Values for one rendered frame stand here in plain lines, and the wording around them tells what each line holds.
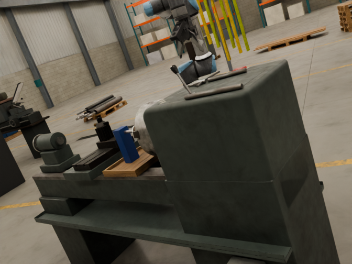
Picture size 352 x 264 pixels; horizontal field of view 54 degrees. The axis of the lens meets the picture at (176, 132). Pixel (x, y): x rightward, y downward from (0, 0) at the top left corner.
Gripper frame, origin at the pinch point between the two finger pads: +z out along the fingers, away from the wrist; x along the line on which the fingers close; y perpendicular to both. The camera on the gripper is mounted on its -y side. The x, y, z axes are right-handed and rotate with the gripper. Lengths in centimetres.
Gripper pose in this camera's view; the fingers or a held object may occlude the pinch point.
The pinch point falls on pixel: (191, 55)
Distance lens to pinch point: 184.4
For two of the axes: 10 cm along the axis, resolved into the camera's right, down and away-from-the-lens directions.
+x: -7.5, 0.9, 6.5
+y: 5.7, -4.1, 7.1
